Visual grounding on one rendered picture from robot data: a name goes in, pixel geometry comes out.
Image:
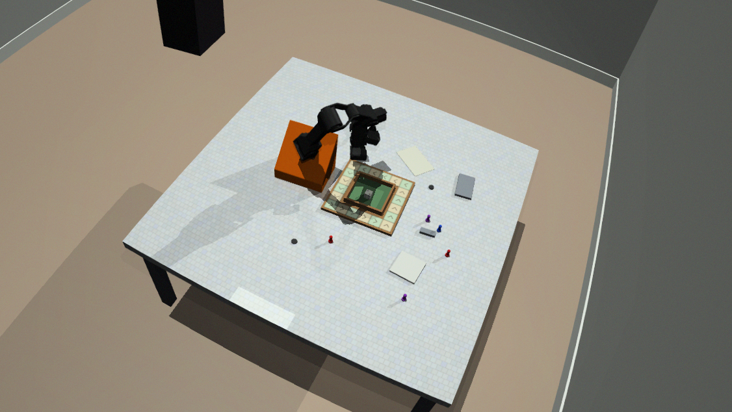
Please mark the beige flat mat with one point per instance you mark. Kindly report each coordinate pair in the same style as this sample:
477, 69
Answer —
415, 160

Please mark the white flat square panel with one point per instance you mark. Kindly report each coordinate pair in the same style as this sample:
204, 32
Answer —
408, 267

